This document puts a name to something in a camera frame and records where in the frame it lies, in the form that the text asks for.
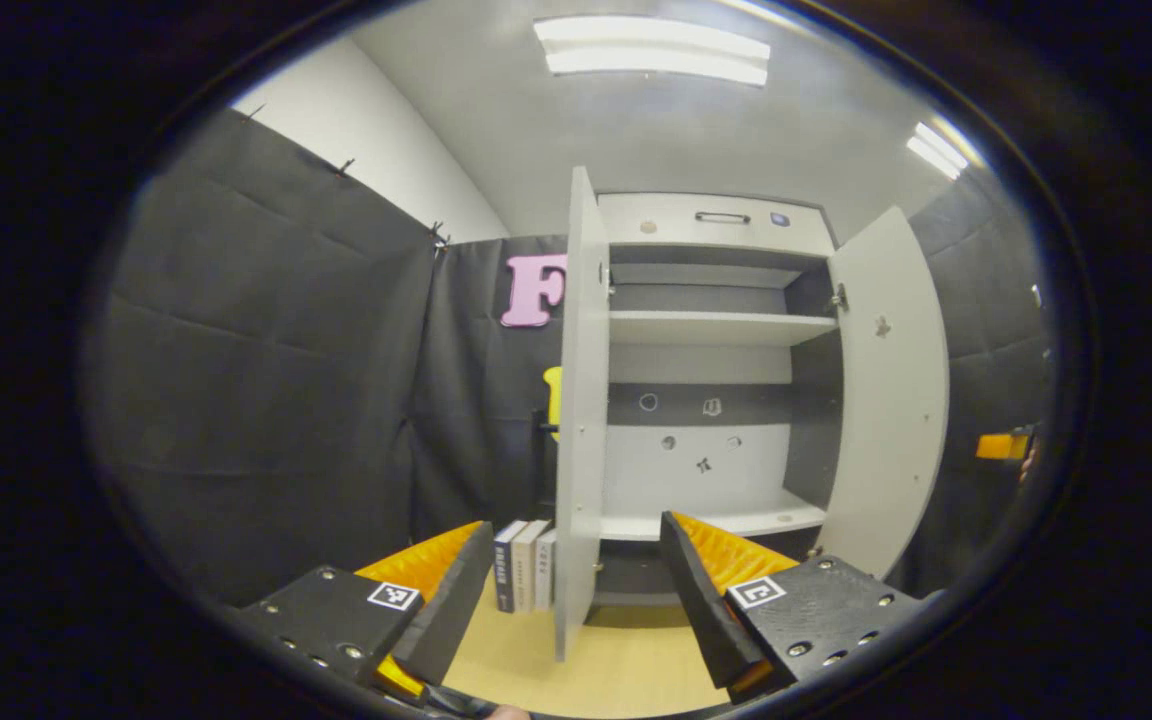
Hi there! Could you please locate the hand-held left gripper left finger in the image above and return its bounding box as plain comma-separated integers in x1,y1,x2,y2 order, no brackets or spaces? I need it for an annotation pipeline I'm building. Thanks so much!
236,520,495,698

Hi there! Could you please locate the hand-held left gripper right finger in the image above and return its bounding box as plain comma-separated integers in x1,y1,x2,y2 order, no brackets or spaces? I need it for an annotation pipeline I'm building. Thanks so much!
659,510,937,701

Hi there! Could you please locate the grey double-door shoe cabinet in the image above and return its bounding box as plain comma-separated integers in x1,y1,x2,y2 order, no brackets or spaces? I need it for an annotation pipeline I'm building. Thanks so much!
591,190,842,606

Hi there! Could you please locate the grey cabinet shelf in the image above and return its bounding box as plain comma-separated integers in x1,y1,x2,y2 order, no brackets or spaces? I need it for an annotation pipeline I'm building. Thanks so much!
611,263,805,291
608,310,840,348

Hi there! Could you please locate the grey cabinet drawer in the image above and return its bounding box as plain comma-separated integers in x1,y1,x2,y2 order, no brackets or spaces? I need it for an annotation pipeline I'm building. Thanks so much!
596,192,837,258

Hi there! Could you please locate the black backdrop cloth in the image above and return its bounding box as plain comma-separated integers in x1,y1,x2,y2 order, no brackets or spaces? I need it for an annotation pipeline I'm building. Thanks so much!
86,105,1052,611

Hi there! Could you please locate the long ceiling light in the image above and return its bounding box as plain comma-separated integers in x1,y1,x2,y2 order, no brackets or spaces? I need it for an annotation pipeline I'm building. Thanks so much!
534,15,772,88
906,120,987,181

